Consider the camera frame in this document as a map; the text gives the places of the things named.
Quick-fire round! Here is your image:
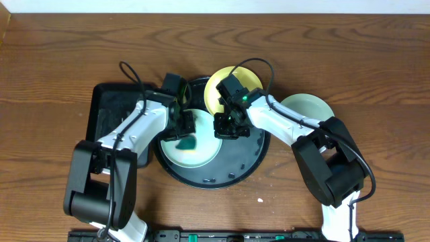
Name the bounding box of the green yellow sponge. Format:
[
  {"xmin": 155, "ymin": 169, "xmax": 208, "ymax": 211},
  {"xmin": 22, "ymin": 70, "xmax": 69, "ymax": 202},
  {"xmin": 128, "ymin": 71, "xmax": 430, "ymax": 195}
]
[{"xmin": 175, "ymin": 135, "xmax": 197, "ymax": 151}]

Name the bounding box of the light green plate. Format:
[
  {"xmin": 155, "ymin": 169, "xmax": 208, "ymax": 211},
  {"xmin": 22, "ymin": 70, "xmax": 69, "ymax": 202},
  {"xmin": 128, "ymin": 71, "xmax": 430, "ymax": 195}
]
[
  {"xmin": 161, "ymin": 109, "xmax": 222, "ymax": 168},
  {"xmin": 281, "ymin": 93, "xmax": 335, "ymax": 121}
]

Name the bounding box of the yellow plate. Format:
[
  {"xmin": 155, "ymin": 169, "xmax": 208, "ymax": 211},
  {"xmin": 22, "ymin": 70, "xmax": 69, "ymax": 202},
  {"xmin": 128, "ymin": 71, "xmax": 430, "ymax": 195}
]
[{"xmin": 204, "ymin": 66, "xmax": 263, "ymax": 115}]

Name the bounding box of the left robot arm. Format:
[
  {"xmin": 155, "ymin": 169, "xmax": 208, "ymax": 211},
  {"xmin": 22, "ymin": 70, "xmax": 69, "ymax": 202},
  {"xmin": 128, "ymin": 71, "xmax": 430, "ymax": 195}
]
[{"xmin": 63, "ymin": 91, "xmax": 195, "ymax": 241}]

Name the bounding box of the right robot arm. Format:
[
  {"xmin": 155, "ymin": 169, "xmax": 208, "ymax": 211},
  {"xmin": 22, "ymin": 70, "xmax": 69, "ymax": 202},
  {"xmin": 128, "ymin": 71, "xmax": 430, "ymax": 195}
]
[{"xmin": 214, "ymin": 87, "xmax": 376, "ymax": 241}]

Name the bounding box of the round black tray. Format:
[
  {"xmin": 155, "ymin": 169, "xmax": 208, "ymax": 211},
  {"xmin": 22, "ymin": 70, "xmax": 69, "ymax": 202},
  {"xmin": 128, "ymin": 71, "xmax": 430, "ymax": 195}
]
[{"xmin": 153, "ymin": 77, "xmax": 270, "ymax": 189}]

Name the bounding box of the rectangular black tray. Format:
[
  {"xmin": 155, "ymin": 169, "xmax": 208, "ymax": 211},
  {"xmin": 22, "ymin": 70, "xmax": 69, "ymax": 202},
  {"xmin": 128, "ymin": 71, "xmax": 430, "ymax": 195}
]
[{"xmin": 85, "ymin": 83, "xmax": 159, "ymax": 169}]

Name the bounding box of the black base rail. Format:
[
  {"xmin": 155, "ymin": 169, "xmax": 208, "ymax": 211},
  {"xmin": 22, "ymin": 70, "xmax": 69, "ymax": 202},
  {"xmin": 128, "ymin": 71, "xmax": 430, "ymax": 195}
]
[{"xmin": 67, "ymin": 229, "xmax": 405, "ymax": 242}]

